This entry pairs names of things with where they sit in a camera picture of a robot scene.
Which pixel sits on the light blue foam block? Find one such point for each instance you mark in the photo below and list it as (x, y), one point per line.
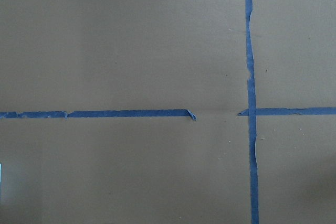
(0, 172)

